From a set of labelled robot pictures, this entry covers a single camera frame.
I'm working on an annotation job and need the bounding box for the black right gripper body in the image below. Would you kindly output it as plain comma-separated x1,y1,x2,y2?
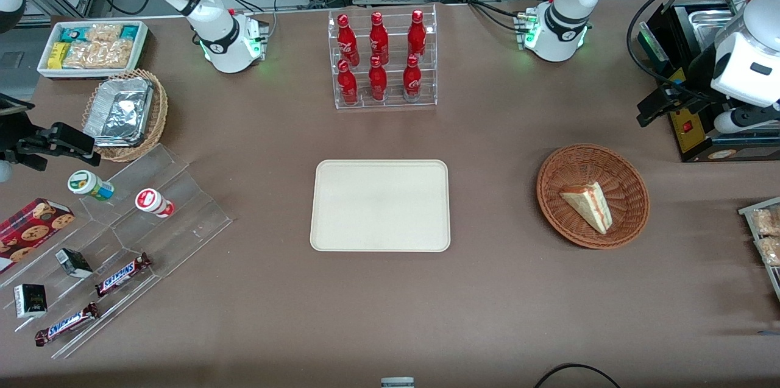
0,109,48,171

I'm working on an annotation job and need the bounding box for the triangular sandwich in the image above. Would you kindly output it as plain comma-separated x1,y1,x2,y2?
559,181,612,235

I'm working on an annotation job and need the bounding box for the light wicker basket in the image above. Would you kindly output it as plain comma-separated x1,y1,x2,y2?
81,69,169,163

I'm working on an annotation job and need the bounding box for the brown wicker basket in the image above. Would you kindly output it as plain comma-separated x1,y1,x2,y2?
536,143,650,250

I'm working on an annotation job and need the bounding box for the grey snack tray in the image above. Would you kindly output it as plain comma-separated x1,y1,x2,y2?
739,196,780,302

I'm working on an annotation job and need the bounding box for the beige rectangular tray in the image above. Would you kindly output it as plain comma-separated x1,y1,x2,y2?
310,160,452,253

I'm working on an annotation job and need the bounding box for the black food warmer showcase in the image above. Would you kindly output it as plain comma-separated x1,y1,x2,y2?
637,0,780,163

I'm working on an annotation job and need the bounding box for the green label yogurt cup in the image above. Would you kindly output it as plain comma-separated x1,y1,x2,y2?
67,170,115,202

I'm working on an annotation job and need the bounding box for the steel food pan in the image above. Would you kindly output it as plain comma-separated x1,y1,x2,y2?
689,9,749,55

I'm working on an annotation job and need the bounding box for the aluminium foil container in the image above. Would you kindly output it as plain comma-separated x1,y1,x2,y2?
83,77,154,148

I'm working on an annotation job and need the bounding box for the yellow snack pack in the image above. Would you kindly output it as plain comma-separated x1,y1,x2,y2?
48,42,71,69

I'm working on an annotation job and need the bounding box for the large clear cracker bag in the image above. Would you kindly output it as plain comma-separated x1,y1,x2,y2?
63,40,136,69

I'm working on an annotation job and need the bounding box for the red label yogurt cup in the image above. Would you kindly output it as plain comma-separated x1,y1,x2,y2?
135,188,176,219

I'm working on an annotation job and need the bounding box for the red cookie box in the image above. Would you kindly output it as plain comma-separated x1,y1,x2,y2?
0,197,76,275

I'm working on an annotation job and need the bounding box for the small clear cracker bag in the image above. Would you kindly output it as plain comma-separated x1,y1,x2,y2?
85,24,122,43

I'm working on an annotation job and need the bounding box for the white plastic snack bin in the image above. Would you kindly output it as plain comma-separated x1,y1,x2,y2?
37,20,149,80

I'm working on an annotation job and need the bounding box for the clear acrylic stepped display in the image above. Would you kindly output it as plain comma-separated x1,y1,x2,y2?
0,143,233,359

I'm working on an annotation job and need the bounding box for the snickers chocolate bar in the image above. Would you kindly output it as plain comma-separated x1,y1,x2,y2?
94,252,152,298
34,302,100,347

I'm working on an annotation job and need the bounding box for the clear pastry bag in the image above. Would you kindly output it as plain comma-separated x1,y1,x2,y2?
751,206,780,236
756,236,780,267

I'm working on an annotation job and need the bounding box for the small black white box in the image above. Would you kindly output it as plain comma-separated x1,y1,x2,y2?
13,283,48,319

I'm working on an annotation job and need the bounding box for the red cola bottle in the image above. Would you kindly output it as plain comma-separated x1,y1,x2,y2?
403,55,423,101
408,9,427,63
369,12,389,65
337,59,359,105
368,57,389,102
337,14,360,66

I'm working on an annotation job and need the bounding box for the clear acrylic bottle rack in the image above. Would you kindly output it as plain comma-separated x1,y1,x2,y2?
328,4,438,110

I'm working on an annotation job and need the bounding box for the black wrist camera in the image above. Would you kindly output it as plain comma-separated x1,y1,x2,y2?
689,47,729,102

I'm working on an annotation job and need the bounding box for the black cable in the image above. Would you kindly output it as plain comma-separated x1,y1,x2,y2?
534,363,621,388

